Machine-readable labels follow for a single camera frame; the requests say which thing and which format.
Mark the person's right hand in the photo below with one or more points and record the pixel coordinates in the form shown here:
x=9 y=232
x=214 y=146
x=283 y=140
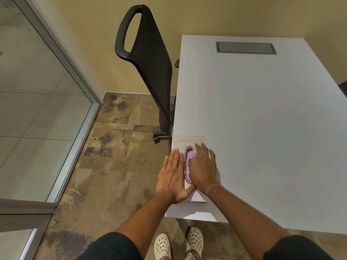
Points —
x=203 y=170

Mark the person's left hand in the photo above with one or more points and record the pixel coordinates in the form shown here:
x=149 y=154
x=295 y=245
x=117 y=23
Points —
x=170 y=181

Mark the person's left thumb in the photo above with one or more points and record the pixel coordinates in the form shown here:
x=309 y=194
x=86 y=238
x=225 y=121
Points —
x=187 y=192

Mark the person's right thumb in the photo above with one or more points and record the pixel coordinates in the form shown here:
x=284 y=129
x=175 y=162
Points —
x=191 y=164

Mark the person's right middle finger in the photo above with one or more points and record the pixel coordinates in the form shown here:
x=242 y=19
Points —
x=205 y=151

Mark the person's left middle finger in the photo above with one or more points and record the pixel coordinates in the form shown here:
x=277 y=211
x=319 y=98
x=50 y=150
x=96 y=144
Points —
x=175 y=161

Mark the person's left little finger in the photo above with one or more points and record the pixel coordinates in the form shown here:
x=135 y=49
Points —
x=163 y=167

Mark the oval pink dish silver rim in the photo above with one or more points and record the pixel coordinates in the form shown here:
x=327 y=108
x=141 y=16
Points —
x=187 y=159

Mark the person's left forearm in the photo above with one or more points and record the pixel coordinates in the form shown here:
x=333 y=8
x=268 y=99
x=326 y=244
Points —
x=143 y=222

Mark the person's right forearm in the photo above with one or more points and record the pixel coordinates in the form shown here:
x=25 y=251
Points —
x=244 y=213

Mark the white paper sheet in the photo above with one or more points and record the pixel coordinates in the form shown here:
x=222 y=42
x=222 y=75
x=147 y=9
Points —
x=189 y=140

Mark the person's white right clog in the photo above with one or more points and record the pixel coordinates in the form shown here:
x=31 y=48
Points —
x=194 y=240

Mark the person's white clog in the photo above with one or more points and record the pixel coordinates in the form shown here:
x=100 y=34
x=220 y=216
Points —
x=194 y=240
x=162 y=246

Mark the person's white left clog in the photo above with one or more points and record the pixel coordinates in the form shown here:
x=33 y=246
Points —
x=162 y=246

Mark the person's dark left sleeve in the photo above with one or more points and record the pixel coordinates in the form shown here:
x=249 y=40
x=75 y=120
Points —
x=113 y=247

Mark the person's dark sleeve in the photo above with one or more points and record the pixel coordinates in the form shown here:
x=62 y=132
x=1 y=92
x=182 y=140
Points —
x=113 y=247
x=301 y=249

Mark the black mesh office chair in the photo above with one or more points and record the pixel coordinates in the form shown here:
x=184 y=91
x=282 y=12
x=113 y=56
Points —
x=151 y=56

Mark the person's dark right sleeve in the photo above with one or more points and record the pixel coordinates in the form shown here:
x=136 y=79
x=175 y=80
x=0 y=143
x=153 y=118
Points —
x=301 y=249

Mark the dark chair edge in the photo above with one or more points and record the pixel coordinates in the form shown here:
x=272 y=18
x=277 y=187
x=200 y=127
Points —
x=343 y=88

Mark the glass partition aluminium frame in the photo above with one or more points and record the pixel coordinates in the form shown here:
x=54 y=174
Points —
x=40 y=92

